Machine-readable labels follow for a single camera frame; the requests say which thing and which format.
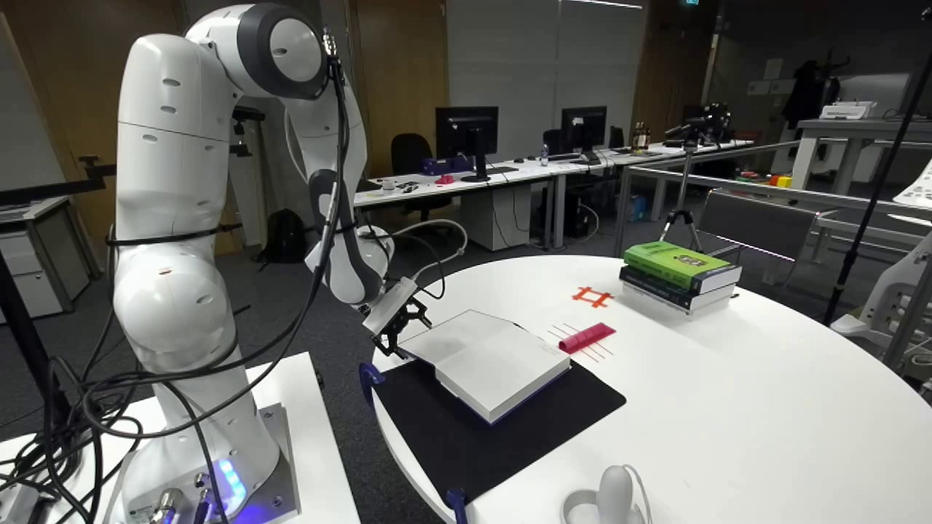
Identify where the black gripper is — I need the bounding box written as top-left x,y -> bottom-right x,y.
364,275 -> 427,355

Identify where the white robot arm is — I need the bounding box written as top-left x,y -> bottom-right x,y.
112,1 -> 417,518

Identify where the white robot base platform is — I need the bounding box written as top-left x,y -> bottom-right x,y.
0,352 -> 360,524

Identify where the green top book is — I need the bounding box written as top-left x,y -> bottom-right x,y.
623,240 -> 741,294

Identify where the dark middle book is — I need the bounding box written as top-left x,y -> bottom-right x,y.
620,266 -> 711,296

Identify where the white bottom book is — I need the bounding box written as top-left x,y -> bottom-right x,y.
620,281 -> 735,314

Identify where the blue clamp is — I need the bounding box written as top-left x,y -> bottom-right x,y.
357,361 -> 385,403

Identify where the black table mat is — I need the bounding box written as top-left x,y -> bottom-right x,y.
370,361 -> 626,505

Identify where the long white office desk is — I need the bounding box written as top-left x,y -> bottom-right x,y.
352,140 -> 747,246

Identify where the left computer monitor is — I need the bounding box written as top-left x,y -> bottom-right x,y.
434,103 -> 498,179

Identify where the computer monitor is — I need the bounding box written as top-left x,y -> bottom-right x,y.
434,103 -> 498,179
562,103 -> 606,163

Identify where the red flat block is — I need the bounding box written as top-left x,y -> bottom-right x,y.
558,323 -> 615,355

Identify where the right computer monitor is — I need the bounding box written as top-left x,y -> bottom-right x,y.
562,103 -> 606,163

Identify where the white tape dispenser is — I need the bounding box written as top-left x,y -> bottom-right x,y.
558,461 -> 651,524

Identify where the round white table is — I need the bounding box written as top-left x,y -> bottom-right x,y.
370,252 -> 932,524

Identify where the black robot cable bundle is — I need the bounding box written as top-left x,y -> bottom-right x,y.
0,36 -> 469,524

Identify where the grey metal frame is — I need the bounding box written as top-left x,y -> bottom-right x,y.
629,159 -> 929,319

